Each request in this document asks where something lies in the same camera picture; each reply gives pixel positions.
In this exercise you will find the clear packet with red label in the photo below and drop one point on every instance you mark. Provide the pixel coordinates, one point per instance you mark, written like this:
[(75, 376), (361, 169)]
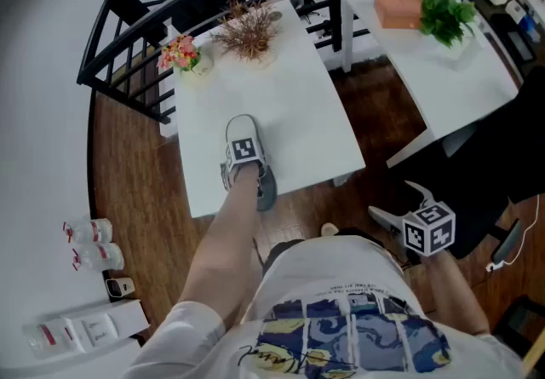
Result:
[(49, 339)]

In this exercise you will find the large orange box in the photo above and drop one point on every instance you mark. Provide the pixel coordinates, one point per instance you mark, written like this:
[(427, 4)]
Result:
[(396, 11)]

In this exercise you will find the white printed box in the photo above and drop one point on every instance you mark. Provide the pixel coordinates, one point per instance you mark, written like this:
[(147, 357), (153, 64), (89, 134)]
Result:
[(106, 324)]

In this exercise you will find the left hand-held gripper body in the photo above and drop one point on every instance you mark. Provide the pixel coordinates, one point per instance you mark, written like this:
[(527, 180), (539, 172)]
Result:
[(242, 149)]

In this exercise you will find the person's left forearm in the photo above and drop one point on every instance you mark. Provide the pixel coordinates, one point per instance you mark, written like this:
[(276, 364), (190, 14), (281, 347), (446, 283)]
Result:
[(221, 249)]

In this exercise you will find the person's foot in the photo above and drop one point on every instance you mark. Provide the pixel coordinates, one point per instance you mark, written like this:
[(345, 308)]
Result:
[(330, 229)]

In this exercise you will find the person's right forearm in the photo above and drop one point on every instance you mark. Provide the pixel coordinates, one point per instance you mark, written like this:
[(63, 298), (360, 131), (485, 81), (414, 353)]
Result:
[(460, 296)]

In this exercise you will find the green plant in white pot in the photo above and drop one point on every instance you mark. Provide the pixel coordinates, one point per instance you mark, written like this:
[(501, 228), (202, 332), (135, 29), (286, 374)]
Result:
[(445, 15)]

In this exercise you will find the black office chair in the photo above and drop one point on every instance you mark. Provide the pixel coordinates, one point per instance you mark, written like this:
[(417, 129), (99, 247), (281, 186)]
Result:
[(481, 164)]

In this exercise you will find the black desk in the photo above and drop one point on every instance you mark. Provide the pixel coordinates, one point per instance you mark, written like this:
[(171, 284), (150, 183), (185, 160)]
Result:
[(506, 41)]

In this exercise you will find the small black and white device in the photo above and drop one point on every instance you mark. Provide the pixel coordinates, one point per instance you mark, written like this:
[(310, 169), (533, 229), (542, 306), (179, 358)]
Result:
[(120, 288)]

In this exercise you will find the black metal railing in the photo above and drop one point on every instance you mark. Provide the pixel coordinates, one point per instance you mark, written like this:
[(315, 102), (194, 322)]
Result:
[(127, 49)]

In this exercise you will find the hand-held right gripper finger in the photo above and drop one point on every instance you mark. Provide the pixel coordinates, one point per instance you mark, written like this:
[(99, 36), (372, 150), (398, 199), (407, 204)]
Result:
[(426, 197), (387, 222)]

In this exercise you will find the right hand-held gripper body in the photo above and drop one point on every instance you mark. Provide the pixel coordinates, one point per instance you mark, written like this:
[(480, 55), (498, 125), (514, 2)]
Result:
[(430, 232)]

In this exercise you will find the white cabinet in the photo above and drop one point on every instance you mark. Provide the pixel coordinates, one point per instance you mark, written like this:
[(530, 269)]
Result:
[(64, 366)]

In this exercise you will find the white long table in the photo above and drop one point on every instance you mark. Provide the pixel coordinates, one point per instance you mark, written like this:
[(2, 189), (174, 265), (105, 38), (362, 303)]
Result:
[(434, 79)]

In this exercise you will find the person's black shorts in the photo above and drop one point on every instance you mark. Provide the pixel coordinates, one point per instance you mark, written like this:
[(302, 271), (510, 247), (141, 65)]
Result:
[(281, 254)]

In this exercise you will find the person's white printed t-shirt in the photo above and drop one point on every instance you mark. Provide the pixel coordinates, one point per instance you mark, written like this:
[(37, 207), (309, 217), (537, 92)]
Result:
[(340, 283)]

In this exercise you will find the pink flowers in white pot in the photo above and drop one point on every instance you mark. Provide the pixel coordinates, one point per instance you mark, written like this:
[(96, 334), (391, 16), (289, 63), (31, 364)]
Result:
[(183, 53)]

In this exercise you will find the clear water bottle red cap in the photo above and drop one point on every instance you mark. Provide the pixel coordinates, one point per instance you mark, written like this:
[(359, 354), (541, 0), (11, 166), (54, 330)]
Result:
[(91, 230), (100, 257)]

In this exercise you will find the dried brown plant in pot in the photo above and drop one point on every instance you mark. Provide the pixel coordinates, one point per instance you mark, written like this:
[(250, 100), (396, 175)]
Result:
[(249, 34)]

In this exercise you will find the white square table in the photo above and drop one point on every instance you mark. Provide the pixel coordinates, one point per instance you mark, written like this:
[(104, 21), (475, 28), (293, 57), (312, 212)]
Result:
[(289, 105)]

